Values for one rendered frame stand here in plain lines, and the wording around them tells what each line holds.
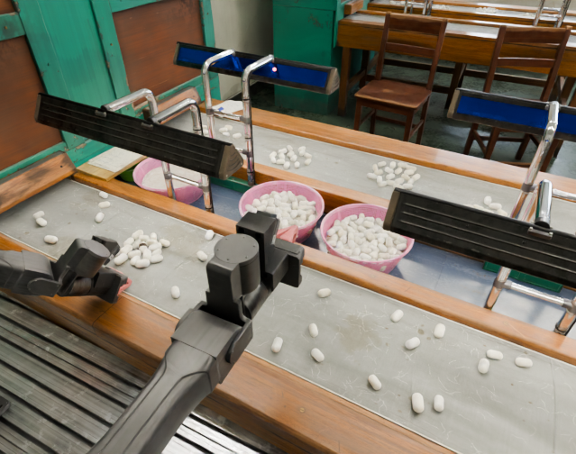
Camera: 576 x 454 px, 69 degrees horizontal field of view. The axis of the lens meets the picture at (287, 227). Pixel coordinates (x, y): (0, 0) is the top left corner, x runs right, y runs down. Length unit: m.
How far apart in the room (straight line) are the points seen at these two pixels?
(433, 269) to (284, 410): 0.64
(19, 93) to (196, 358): 1.16
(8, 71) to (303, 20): 2.59
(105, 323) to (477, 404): 0.81
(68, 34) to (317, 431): 1.35
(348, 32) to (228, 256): 3.17
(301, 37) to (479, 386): 3.15
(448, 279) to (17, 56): 1.39
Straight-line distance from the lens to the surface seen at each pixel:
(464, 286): 1.26
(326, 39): 3.63
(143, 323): 1.02
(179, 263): 1.17
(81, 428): 1.03
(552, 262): 0.77
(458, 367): 1.00
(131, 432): 0.49
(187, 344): 0.53
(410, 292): 1.07
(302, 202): 1.36
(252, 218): 0.57
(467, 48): 3.43
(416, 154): 1.65
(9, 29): 1.48
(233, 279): 0.51
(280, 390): 0.87
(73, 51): 1.61
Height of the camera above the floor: 1.52
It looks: 39 degrees down
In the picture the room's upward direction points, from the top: straight up
